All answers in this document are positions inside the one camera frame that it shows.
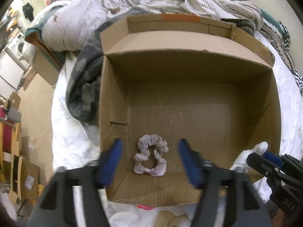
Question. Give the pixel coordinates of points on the pink bag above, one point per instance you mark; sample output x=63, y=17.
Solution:
x=6, y=137

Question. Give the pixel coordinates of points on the pink rubber toy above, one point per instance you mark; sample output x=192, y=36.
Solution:
x=144, y=207

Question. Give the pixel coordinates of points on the white washing machine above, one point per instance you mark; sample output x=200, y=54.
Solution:
x=16, y=46

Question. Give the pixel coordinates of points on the flat cardboard boxes stack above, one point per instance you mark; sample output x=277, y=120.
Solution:
x=24, y=176

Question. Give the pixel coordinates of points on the open cardboard box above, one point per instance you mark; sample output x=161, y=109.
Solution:
x=183, y=76

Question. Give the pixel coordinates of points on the white knotted cloth strip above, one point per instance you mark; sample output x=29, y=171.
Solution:
x=241, y=161

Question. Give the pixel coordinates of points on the patterned knit blanket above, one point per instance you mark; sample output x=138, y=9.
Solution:
x=281, y=44

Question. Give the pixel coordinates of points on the lilac fabric scrunchie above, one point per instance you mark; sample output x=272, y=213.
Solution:
x=155, y=146

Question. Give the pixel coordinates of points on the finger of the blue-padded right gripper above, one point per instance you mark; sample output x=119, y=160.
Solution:
x=275, y=159

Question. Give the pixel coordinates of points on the white kitchen cabinet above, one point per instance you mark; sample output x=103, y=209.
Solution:
x=11, y=74

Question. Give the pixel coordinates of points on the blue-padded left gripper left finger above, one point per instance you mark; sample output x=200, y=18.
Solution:
x=108, y=163

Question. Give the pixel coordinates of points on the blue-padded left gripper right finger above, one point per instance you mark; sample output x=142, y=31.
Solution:
x=192, y=163

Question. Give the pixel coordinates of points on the wooden rack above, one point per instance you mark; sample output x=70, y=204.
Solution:
x=6, y=157

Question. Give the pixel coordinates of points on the dark camouflage jacket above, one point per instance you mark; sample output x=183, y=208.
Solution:
x=83, y=89

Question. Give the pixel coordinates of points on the crumpled floral quilt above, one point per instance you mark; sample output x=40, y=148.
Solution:
x=66, y=25

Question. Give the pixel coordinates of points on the white bear-print bed sheet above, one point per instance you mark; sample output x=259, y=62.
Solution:
x=75, y=144

